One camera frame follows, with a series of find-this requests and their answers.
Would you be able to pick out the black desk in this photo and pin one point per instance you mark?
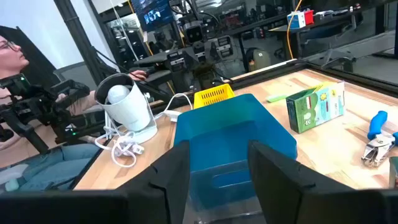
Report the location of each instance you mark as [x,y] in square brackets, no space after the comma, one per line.
[326,20]

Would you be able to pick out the blue and white box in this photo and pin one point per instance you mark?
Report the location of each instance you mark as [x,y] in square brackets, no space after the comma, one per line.
[296,20]

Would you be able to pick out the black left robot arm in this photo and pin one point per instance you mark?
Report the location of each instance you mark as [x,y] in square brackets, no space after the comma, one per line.
[199,56]

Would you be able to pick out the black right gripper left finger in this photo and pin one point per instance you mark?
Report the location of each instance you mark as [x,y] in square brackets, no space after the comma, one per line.
[168,186]

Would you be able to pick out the yellow plastic basket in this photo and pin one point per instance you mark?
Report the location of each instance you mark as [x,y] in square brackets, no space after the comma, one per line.
[214,95]

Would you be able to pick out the green eraser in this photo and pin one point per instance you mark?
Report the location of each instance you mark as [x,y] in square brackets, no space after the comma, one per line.
[276,98]

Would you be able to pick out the grey office chair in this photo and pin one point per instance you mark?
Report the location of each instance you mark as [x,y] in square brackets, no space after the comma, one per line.
[74,74]

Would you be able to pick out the person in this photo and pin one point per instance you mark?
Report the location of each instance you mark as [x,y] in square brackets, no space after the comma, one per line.
[9,60]

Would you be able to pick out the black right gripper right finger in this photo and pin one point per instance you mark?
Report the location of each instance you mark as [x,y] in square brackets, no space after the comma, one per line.
[280,193]

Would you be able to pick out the person's hand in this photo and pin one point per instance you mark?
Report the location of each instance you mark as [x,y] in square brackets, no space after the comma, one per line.
[138,74]

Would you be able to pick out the red box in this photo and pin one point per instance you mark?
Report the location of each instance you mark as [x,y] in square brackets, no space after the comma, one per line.
[309,17]

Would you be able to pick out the black steel pillar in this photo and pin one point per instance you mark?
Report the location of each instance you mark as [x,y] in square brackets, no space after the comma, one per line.
[77,37]

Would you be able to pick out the teal plastic bin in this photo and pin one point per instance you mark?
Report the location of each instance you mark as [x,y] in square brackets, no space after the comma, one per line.
[224,124]

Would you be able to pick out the yellow green crayon box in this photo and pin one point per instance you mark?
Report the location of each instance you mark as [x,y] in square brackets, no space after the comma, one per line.
[394,171]

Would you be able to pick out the wall-mounted screen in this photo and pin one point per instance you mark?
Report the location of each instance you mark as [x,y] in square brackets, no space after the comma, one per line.
[154,14]

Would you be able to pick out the green and blue cardboard box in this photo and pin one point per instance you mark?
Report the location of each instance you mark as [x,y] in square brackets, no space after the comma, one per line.
[314,107]

